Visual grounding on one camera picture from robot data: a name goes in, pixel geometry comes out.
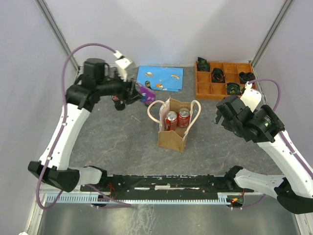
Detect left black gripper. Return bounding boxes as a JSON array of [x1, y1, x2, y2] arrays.
[[98, 69, 145, 105]]

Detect purple soda can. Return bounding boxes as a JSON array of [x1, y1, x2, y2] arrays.
[[136, 83, 156, 106]]

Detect cola bottle red cap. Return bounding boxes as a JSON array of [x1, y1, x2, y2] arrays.
[[111, 95, 126, 111]]

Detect red cola can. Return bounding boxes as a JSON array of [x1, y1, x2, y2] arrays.
[[164, 111, 178, 131], [177, 108, 190, 128]]

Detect brown canvas tote bag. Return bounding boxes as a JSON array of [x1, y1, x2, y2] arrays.
[[147, 98, 201, 153]]

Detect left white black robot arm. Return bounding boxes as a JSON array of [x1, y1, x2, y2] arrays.
[[28, 56, 142, 192]]

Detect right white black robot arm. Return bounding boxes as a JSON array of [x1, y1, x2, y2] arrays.
[[215, 96, 313, 214]]

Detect green glass bottle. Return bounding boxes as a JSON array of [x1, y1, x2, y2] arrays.
[[145, 81, 152, 90]]

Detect dark rolled item bottom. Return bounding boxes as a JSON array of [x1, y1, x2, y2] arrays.
[[226, 82, 242, 95]]

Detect orange wooden compartment tray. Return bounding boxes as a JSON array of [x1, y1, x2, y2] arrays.
[[195, 61, 254, 100]]

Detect dark rolled item centre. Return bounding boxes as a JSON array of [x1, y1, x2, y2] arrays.
[[211, 68, 225, 83]]

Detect blue patterned cloth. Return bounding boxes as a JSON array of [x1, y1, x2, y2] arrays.
[[137, 66, 183, 92]]

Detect dark rolled item right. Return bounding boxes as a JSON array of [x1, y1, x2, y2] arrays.
[[239, 71, 255, 84]]

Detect dark rolled item top-left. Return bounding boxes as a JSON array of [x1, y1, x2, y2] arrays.
[[197, 57, 210, 72]]

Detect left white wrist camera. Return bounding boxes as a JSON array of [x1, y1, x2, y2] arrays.
[[113, 50, 134, 82]]

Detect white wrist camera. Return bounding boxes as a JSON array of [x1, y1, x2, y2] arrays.
[[240, 82, 262, 112], [113, 50, 134, 82]]

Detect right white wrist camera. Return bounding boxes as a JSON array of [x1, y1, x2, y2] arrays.
[[240, 82, 262, 112]]

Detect light blue cable duct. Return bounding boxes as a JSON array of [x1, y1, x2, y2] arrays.
[[56, 193, 231, 206]]

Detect aluminium frame rail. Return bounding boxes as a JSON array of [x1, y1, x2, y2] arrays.
[[34, 0, 81, 71]]

